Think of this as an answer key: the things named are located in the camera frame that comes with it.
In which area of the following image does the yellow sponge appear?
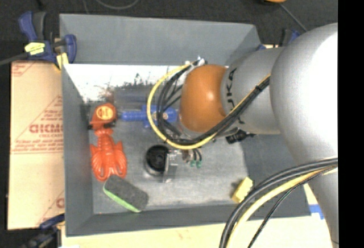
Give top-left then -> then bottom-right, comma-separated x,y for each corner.
231,176 -> 254,204

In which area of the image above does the orange toy lobster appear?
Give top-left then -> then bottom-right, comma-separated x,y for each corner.
89,126 -> 128,182

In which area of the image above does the brown cardboard board red print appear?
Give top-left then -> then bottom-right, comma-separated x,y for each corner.
7,60 -> 66,230

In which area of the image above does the grey metal bin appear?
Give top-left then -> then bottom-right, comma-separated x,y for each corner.
59,13 -> 311,237

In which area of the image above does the green and grey sponge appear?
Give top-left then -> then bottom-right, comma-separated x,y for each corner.
102,175 -> 150,213

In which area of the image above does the black cylinder on white bracket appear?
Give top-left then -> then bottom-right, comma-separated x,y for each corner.
225,130 -> 255,144

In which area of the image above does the orange round tape measure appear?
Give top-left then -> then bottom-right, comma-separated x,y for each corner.
88,102 -> 118,130

